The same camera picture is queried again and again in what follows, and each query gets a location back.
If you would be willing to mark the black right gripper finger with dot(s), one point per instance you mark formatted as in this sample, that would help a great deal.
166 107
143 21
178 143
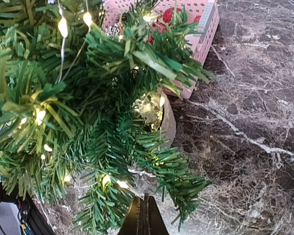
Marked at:
143 218

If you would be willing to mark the pink plastic basket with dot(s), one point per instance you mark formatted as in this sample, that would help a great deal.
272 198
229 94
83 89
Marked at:
174 62

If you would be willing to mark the beige tree pot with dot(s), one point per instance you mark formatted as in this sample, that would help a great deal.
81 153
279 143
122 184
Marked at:
155 111

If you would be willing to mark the red gift box ornament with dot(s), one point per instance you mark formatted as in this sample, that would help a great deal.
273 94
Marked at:
166 18

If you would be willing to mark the small green christmas tree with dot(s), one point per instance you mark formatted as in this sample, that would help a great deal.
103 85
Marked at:
63 119

